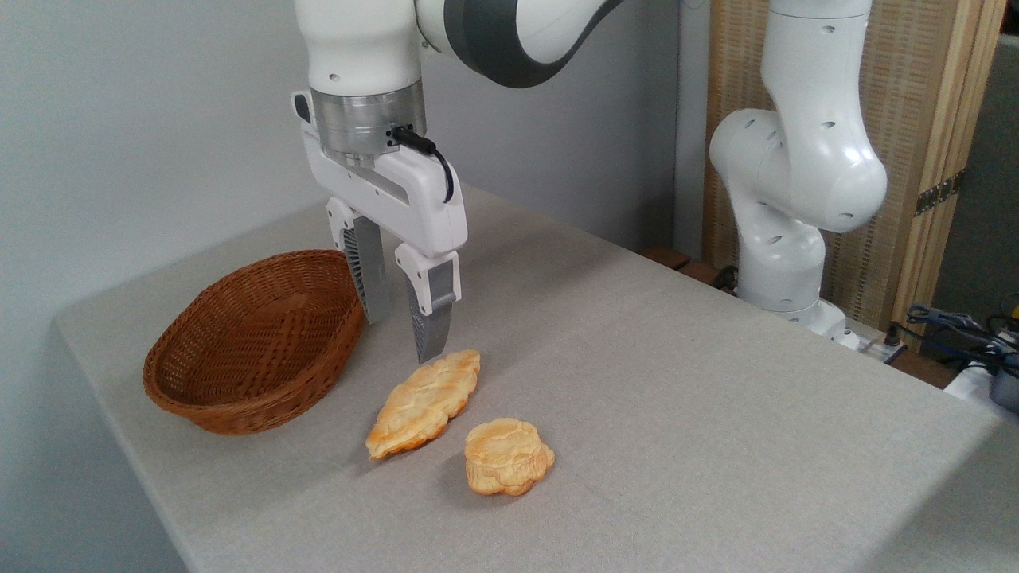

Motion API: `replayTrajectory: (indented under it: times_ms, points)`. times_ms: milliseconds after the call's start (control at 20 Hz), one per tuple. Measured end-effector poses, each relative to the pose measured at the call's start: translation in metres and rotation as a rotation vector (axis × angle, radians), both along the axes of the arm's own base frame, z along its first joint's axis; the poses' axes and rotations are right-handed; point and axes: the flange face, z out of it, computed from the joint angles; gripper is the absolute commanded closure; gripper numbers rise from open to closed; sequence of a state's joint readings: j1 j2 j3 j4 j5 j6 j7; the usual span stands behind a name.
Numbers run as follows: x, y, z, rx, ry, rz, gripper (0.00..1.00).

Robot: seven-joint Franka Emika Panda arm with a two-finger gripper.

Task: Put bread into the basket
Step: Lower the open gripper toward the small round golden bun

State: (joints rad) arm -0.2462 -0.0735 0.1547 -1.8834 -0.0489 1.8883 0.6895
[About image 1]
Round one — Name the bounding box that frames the white power strip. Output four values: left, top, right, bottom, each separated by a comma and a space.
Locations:
844, 333, 907, 365

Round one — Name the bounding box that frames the brown wooden block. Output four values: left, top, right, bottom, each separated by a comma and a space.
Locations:
640, 244, 692, 271
677, 260, 724, 287

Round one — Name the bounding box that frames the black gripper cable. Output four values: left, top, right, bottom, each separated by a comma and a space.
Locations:
390, 125, 455, 205

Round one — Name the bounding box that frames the long oval flaky bread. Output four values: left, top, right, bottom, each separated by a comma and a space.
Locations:
365, 349, 482, 462

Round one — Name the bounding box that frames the metal screen hinge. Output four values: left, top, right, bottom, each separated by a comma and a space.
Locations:
914, 170, 966, 217

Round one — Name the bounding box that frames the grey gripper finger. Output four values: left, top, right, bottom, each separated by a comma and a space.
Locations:
326, 197, 393, 325
394, 243, 462, 365

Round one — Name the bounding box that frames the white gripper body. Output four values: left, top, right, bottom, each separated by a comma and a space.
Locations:
291, 91, 469, 259

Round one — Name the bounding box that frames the brown wicker basket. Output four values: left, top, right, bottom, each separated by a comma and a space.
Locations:
143, 249, 367, 436

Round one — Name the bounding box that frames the wooden rattan folding screen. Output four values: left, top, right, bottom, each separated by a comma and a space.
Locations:
702, 0, 1009, 353

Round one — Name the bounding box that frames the round flaky bread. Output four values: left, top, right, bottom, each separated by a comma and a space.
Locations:
463, 417, 556, 497

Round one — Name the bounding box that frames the blue and black cable bundle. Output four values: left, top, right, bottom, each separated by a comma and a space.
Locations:
892, 302, 1019, 376

